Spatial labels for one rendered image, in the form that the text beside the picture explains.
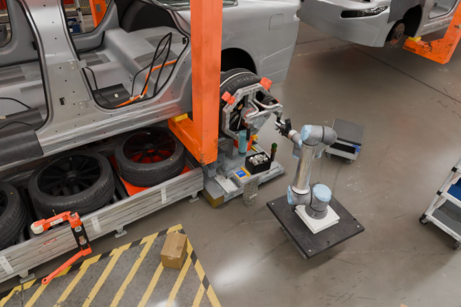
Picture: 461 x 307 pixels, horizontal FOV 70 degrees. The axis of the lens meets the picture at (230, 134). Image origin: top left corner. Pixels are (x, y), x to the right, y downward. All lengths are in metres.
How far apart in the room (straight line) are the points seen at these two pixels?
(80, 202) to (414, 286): 2.79
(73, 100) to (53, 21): 0.58
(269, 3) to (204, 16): 1.19
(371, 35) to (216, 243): 3.59
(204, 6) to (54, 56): 1.09
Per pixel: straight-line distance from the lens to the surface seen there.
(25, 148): 2.89
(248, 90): 2.88
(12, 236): 3.08
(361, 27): 5.14
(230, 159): 3.48
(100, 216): 2.94
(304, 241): 2.83
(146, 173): 3.02
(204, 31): 2.30
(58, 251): 3.07
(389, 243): 3.49
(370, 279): 3.20
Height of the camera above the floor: 2.56
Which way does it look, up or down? 38 degrees down
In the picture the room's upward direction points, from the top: 4 degrees clockwise
